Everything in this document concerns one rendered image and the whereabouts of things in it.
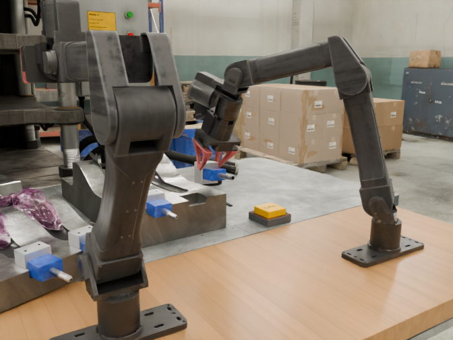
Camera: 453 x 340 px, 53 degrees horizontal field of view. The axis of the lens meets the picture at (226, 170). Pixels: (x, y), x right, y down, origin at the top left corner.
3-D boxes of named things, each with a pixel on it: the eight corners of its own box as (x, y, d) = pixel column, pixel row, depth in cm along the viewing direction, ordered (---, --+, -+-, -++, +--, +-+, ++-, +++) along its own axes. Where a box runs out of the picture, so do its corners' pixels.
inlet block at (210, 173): (240, 188, 109) (241, 166, 108) (224, 190, 106) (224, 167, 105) (209, 181, 119) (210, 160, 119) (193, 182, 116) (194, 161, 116)
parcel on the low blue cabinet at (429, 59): (441, 67, 746) (443, 50, 739) (427, 67, 731) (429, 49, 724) (420, 67, 782) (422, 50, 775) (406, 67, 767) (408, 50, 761)
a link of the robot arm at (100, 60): (42, 42, 70) (102, 25, 45) (100, 43, 75) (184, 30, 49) (49, 121, 73) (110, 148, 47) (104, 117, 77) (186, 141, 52)
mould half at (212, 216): (226, 227, 114) (226, 175, 110) (129, 251, 99) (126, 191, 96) (140, 184, 153) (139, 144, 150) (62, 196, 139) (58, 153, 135)
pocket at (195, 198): (207, 211, 109) (207, 196, 108) (188, 215, 106) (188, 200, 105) (197, 206, 113) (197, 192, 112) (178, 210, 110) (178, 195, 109)
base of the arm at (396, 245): (342, 221, 96) (367, 231, 90) (402, 206, 106) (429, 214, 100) (339, 256, 98) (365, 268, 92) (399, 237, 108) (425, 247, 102)
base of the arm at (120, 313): (41, 296, 65) (52, 319, 59) (169, 264, 75) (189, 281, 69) (46, 345, 67) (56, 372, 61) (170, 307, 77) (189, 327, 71)
